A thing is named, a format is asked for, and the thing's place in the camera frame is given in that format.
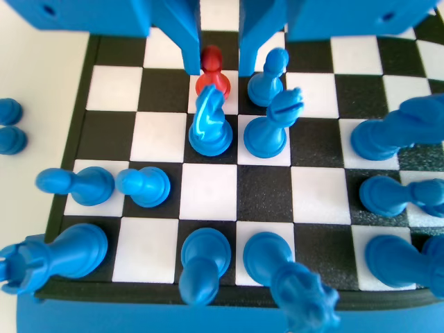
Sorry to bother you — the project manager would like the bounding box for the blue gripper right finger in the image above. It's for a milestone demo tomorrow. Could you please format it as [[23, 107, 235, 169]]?
[[239, 0, 289, 77]]

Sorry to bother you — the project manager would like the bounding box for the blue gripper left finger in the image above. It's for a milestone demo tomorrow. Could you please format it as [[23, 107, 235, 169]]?
[[151, 0, 202, 76]]

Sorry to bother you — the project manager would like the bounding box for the blue chess knight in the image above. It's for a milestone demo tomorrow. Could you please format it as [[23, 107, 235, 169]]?
[[350, 93, 444, 162]]

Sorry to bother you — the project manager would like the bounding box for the red chess pawn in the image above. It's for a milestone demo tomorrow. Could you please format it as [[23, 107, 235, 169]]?
[[195, 44, 232, 102]]

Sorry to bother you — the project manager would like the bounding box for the blue chess pawn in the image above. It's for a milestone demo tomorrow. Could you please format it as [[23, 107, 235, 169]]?
[[35, 166, 115, 207], [247, 47, 291, 108], [359, 175, 444, 219], [0, 125, 28, 156], [0, 98, 24, 126], [115, 166, 171, 209]]

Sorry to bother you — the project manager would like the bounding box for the blue pawn on green square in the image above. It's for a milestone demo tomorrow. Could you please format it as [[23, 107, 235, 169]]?
[[188, 84, 234, 157]]

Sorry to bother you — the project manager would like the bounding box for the blue chess bishop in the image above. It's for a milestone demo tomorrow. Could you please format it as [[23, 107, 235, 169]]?
[[243, 87, 305, 160]]

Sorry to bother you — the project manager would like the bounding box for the black and white chessboard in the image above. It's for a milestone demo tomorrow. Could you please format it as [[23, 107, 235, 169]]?
[[34, 0, 444, 311]]

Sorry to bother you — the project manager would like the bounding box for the blue pawn bottom centre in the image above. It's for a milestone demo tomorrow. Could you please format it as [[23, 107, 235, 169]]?
[[178, 227, 232, 307]]

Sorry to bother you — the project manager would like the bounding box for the blue chess king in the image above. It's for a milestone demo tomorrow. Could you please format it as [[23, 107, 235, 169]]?
[[242, 231, 343, 333]]

